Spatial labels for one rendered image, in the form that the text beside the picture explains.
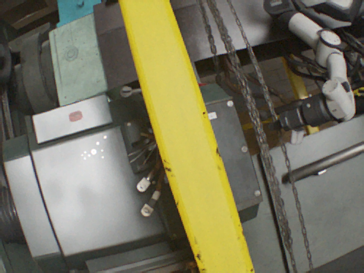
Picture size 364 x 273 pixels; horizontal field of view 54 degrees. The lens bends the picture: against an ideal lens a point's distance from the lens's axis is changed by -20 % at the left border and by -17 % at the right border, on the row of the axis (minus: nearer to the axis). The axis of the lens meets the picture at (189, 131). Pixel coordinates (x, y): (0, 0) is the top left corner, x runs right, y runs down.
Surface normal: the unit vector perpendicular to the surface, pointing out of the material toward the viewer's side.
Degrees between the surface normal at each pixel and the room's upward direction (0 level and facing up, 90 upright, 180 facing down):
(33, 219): 90
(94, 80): 90
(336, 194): 90
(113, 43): 90
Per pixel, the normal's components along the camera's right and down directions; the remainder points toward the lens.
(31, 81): 0.05, 0.18
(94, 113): 0.28, -0.19
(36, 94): 0.12, 0.42
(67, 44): -0.04, -0.10
